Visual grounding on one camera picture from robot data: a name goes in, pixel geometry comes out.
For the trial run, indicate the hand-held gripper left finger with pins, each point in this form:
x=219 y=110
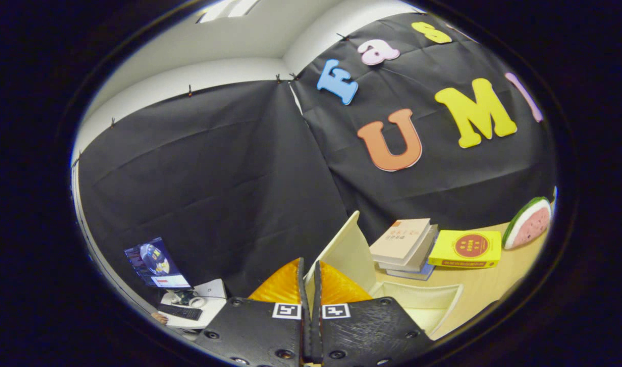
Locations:
x=260 y=331

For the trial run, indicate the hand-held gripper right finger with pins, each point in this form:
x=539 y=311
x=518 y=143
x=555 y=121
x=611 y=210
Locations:
x=367 y=331

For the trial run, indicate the beige fabric storage box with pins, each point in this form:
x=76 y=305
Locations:
x=349 y=255

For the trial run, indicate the white desk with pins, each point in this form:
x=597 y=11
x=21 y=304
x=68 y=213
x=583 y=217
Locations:
x=214 y=298

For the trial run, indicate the blue book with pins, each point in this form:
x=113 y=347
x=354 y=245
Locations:
x=417 y=274

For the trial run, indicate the black keyboard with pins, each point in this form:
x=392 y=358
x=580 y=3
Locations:
x=181 y=311

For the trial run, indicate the grey-edged book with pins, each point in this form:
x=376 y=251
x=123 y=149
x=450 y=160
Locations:
x=427 y=252

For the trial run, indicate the computer monitor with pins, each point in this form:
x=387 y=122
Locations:
x=155 y=262

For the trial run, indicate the yellow book with red circle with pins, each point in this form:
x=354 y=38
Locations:
x=466 y=248

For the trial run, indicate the watermelon slice plush toy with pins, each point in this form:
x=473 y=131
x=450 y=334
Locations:
x=530 y=224

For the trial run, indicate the long ceiling light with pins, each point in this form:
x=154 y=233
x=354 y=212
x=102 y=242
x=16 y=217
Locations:
x=229 y=7

